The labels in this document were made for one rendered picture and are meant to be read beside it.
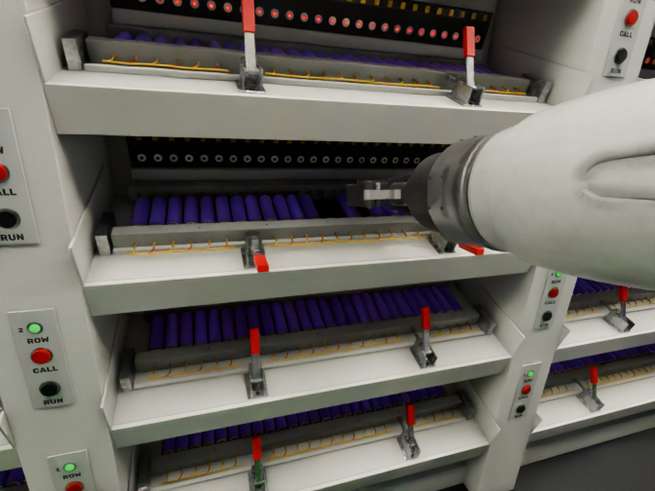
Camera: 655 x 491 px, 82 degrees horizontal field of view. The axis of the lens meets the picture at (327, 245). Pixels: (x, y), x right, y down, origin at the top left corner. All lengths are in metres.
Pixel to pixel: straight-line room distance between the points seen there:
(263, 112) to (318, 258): 0.19
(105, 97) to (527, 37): 0.58
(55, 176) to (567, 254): 0.41
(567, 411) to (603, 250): 0.79
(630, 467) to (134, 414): 1.04
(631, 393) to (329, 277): 0.82
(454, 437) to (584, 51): 0.65
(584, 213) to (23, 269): 0.46
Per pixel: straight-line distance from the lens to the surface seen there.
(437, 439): 0.81
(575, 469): 1.11
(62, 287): 0.47
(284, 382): 0.58
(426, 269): 0.54
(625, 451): 1.23
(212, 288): 0.46
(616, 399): 1.09
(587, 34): 0.64
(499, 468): 0.92
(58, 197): 0.44
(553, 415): 0.96
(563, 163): 0.22
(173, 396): 0.58
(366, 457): 0.75
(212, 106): 0.41
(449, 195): 0.29
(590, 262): 0.23
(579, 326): 0.88
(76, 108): 0.43
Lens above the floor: 0.72
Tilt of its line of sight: 20 degrees down
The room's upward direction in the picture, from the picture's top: 3 degrees clockwise
